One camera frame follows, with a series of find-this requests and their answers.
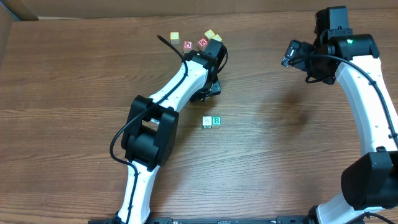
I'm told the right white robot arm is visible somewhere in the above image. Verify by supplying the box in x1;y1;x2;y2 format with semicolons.
282;6;397;223

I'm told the yellow block far left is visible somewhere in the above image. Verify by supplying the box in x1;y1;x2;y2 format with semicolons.
170;32;180;45

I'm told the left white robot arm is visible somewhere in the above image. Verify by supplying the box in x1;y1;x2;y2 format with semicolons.
103;40;228;224

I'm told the green block letter B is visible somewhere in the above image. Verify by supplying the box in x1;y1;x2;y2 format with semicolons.
211;116;222;128

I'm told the red block letter O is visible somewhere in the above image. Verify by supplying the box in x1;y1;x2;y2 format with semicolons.
183;41;193;54

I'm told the yellow block letter G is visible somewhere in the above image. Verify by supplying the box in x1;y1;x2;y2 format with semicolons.
204;29;215;40

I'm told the red block letter M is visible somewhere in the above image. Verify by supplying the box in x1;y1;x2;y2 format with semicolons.
197;38;208;51

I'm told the natural block swirl picture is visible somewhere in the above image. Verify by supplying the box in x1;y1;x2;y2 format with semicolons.
202;116;212;128

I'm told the yellow block letter C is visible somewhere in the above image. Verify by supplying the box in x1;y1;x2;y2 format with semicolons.
212;34;223;42

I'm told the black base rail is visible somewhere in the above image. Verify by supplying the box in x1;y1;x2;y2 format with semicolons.
88;215;315;224

